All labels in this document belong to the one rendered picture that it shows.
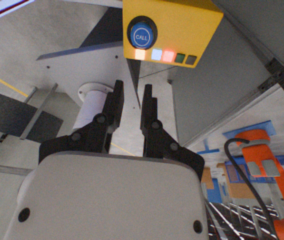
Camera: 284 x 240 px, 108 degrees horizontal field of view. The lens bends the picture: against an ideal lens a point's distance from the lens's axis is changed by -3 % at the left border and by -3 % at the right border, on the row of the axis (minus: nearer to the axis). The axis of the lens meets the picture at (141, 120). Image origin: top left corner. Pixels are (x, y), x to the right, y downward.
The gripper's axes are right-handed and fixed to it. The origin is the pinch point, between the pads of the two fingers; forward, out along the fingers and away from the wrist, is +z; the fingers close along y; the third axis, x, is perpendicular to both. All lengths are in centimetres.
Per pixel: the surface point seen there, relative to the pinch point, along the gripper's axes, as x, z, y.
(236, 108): -26, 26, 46
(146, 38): 0.0, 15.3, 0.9
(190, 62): -3.4, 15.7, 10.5
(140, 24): 1.9, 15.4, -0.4
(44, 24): -43, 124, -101
